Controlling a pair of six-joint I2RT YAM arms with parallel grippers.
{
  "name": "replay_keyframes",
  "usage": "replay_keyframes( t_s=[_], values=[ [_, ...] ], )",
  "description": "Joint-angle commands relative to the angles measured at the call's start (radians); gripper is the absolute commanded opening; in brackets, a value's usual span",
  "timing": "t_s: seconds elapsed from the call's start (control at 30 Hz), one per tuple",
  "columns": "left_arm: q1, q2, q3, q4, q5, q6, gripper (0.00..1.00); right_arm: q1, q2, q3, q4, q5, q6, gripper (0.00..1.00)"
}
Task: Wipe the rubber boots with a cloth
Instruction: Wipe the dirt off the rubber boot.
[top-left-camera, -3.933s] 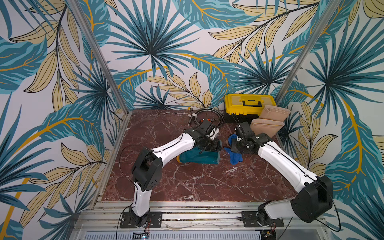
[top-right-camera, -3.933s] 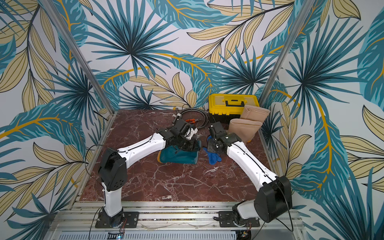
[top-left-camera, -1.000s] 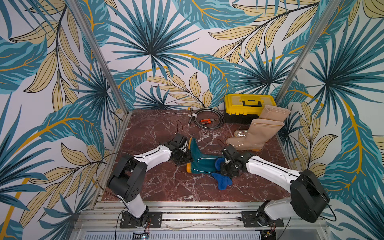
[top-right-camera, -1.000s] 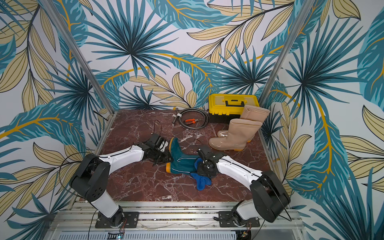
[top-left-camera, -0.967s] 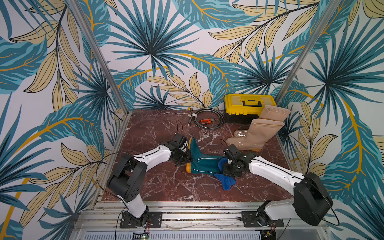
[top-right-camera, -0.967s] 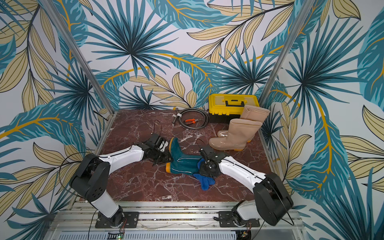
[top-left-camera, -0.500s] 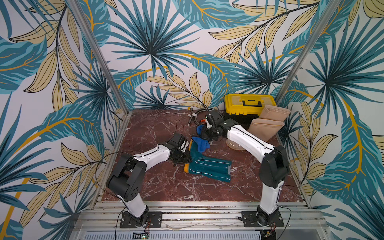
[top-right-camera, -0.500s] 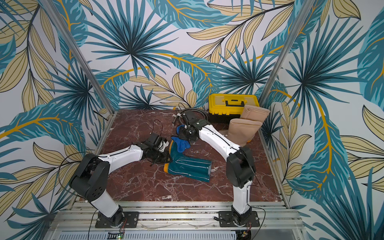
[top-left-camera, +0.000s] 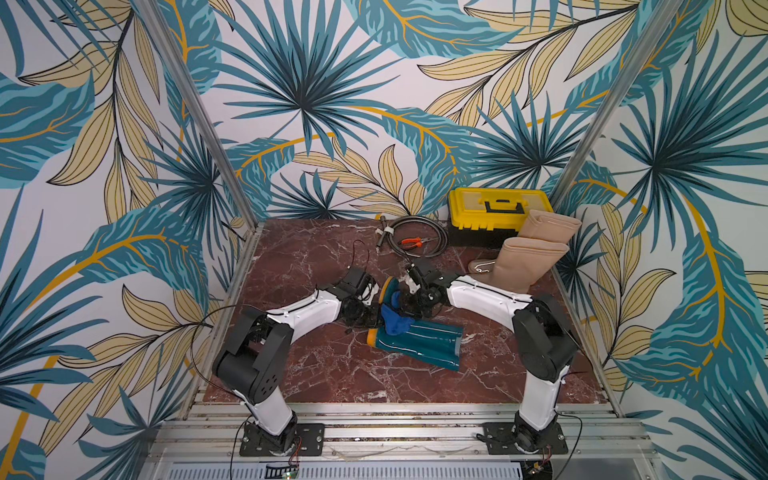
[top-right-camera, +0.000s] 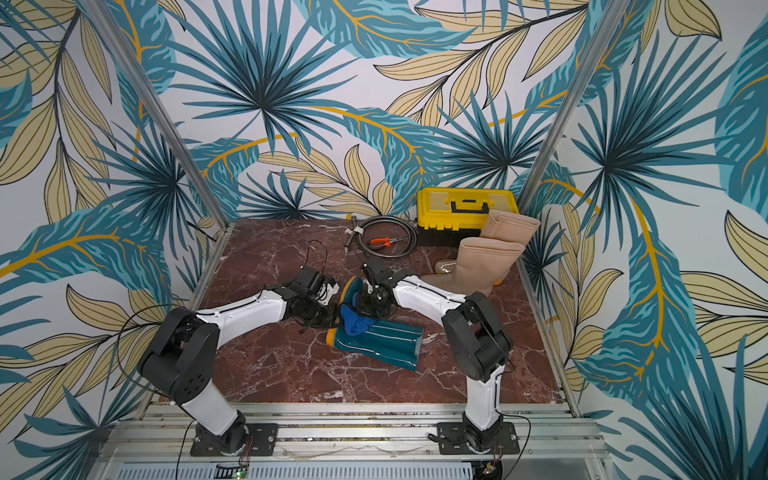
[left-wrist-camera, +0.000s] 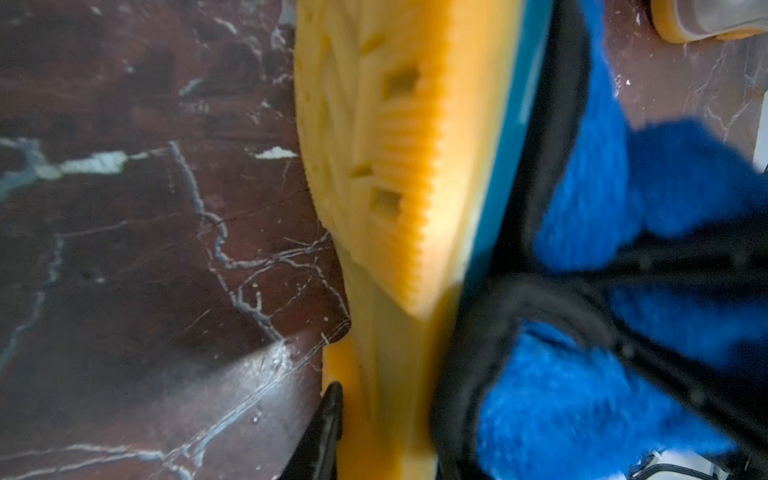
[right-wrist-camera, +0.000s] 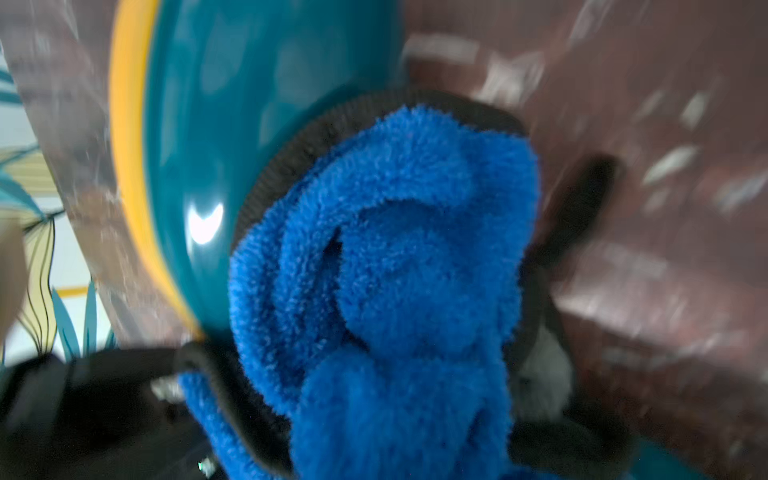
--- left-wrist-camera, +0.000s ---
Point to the blue grey cloth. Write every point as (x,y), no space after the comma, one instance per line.
(619,328)

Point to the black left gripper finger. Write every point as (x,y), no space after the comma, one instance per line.
(315,455)

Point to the beige boot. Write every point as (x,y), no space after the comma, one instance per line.
(684,21)

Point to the teal rubber boot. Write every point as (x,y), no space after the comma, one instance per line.
(411,118)

